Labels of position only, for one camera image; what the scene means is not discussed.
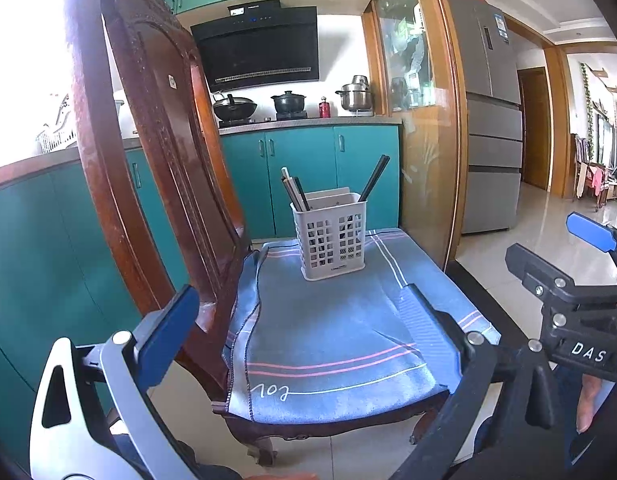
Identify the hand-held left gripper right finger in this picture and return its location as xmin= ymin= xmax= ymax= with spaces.
xmin=389 ymin=284 xmax=560 ymax=480

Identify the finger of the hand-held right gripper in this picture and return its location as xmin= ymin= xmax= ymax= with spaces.
xmin=565 ymin=211 xmax=617 ymax=272
xmin=505 ymin=242 xmax=583 ymax=309

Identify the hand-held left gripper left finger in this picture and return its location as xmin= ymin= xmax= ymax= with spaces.
xmin=29 ymin=284 xmax=202 ymax=480

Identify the white plastic utensil basket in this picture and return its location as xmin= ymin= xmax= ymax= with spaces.
xmin=290 ymin=186 xmax=368 ymax=281

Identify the dark brown chopstick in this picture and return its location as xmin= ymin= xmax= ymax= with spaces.
xmin=357 ymin=156 xmax=387 ymax=203

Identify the black chopstick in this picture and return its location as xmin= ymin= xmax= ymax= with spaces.
xmin=359 ymin=155 xmax=391 ymax=202

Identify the person's right hand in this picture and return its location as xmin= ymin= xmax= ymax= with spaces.
xmin=575 ymin=374 xmax=608 ymax=434

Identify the clothes drying rack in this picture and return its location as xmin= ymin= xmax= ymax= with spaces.
xmin=571 ymin=132 xmax=617 ymax=212

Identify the blue striped cloth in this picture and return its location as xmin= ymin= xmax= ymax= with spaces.
xmin=222 ymin=228 xmax=502 ymax=424

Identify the wooden door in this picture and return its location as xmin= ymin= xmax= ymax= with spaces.
xmin=517 ymin=67 xmax=552 ymax=192

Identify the green vine garland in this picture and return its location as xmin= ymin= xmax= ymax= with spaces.
xmin=579 ymin=62 xmax=610 ymax=162

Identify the wooden framed glass partition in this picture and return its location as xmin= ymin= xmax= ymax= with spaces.
xmin=361 ymin=0 xmax=469 ymax=272

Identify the silver refrigerator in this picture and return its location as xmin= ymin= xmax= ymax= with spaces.
xmin=443 ymin=0 xmax=523 ymax=236

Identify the teal lower kitchen cabinet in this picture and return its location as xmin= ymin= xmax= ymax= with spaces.
xmin=0 ymin=125 xmax=401 ymax=461

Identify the carved wooden chair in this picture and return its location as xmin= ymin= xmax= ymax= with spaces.
xmin=63 ymin=0 xmax=504 ymax=467

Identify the grey kitchen countertop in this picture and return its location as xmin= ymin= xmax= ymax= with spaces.
xmin=0 ymin=114 xmax=404 ymax=188

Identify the white dish rack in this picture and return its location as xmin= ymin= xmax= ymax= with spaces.
xmin=35 ymin=92 xmax=80 ymax=156

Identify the gas stove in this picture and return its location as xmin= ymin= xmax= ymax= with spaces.
xmin=217 ymin=110 xmax=310 ymax=129

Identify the stainless steel pot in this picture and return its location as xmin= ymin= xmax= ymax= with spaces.
xmin=335 ymin=74 xmax=374 ymax=112

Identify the black wok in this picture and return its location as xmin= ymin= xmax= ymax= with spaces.
xmin=211 ymin=91 xmax=258 ymax=122

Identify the black clay pot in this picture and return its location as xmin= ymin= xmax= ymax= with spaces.
xmin=270 ymin=90 xmax=307 ymax=115

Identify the black range hood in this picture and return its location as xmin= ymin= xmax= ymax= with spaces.
xmin=190 ymin=0 xmax=321 ymax=94

